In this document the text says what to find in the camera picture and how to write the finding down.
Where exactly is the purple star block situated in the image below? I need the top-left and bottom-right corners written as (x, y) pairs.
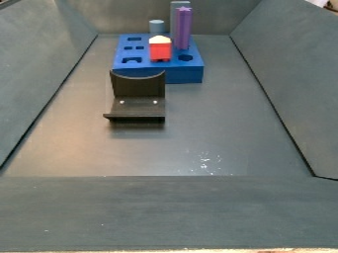
top-left (174, 6), bottom-right (192, 49)

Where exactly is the light blue cylinder block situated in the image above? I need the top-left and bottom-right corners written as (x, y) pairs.
top-left (150, 20), bottom-right (166, 35)

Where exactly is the blue shape sorter board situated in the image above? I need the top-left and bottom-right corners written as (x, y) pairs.
top-left (111, 34), bottom-right (204, 84)

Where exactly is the red pentagon block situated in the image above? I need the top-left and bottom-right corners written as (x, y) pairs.
top-left (150, 36), bottom-right (171, 61)

